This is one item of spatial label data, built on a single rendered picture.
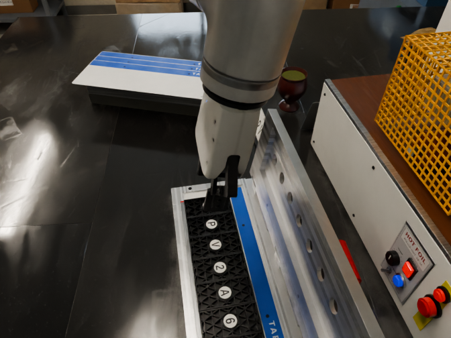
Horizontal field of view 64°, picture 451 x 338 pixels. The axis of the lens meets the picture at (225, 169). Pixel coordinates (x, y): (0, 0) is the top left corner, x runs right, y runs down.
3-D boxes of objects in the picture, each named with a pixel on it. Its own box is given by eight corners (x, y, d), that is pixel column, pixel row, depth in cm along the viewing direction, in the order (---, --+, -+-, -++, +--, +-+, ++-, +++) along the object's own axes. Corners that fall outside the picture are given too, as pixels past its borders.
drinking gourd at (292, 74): (280, 95, 111) (284, 62, 103) (307, 102, 108) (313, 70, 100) (270, 110, 105) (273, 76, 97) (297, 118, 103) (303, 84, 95)
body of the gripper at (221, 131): (198, 52, 42) (186, 129, 49) (212, 103, 35) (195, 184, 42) (259, 59, 44) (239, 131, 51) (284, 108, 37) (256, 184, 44)
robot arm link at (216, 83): (197, 36, 40) (194, 62, 42) (209, 78, 34) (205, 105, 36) (268, 44, 42) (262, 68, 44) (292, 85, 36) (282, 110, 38)
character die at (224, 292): (195, 287, 65) (194, 284, 64) (249, 278, 66) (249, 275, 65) (198, 314, 61) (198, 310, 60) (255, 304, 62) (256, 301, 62)
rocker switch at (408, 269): (398, 268, 59) (405, 258, 57) (403, 267, 60) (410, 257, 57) (405, 282, 58) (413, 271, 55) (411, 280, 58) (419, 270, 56)
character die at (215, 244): (188, 241, 71) (188, 237, 71) (237, 233, 73) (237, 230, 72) (192, 263, 68) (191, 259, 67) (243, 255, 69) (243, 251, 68)
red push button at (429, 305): (411, 302, 56) (419, 292, 53) (423, 300, 56) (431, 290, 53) (423, 324, 53) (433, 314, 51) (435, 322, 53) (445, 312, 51)
